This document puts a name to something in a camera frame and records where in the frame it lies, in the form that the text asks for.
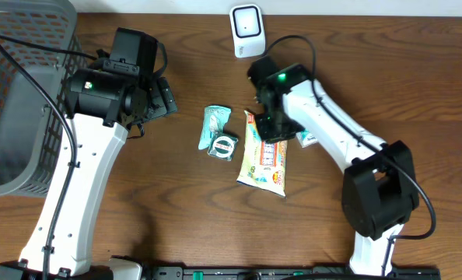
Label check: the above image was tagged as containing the yellow snack bag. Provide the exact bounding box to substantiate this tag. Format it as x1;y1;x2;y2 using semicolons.
236;110;288;197

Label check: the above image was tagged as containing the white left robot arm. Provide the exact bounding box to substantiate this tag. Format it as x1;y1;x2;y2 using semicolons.
0;68;177;279

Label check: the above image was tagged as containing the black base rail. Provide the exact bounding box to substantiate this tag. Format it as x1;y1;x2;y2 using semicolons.
142;266;442;280

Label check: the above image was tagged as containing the round dark green packet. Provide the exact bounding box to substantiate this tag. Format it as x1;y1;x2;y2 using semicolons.
207;132;238;161

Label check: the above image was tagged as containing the small teal white packet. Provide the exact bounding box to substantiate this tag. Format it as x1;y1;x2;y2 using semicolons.
296;130;318;148

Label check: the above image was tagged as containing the grey plastic mesh basket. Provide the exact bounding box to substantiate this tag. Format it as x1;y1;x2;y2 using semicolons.
0;0;87;197

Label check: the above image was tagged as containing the mint green snack packet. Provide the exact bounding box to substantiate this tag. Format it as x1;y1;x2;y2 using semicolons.
198;105;231;150

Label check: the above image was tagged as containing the white barcode scanner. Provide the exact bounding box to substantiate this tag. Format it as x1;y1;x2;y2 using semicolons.
229;4;266;58

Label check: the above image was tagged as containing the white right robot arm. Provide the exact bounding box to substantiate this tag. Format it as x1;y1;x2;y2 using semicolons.
247;56;419;276

